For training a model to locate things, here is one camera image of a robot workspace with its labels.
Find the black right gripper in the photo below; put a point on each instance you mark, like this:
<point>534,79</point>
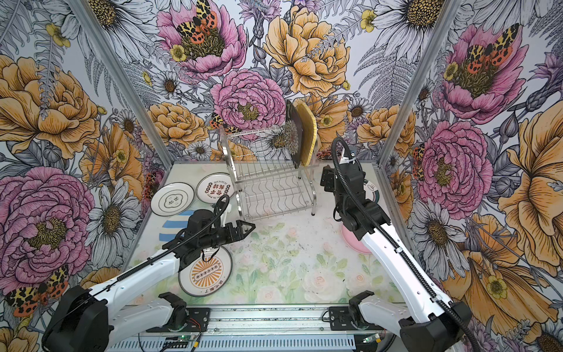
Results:
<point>328,180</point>

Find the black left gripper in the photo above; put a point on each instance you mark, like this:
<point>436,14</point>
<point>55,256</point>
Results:
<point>233,231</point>

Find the pink round plate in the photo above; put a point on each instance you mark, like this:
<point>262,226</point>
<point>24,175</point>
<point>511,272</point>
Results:
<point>351,240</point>

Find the black floral square plate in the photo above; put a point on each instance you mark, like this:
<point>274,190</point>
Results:
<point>293,133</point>

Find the yellow woven square plate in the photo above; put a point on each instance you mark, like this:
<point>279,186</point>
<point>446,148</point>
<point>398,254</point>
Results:
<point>310,131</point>

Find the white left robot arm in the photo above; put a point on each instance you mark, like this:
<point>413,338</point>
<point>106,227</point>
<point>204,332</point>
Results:
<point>98,317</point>

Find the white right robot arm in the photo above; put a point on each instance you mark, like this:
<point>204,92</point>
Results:
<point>428,320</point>

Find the chrome two-tier dish rack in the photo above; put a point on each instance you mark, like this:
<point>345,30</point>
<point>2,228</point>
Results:
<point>265,180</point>

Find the white plate green red band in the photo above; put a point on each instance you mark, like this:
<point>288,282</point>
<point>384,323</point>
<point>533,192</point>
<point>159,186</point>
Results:
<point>371,191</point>

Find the white plate red characters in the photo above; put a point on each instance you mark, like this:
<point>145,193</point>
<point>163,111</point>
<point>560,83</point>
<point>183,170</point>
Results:
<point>214,186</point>

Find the white plate orange sunburst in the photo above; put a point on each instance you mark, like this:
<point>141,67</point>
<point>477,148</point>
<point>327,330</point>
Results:
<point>209,273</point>

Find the blue white striped plate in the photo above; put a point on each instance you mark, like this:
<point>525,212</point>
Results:
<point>174,225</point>

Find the white plate green rim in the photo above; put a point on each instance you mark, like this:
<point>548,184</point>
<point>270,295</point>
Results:
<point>172,199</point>

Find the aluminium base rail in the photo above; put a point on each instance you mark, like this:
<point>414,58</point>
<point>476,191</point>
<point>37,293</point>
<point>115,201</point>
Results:
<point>267,327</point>

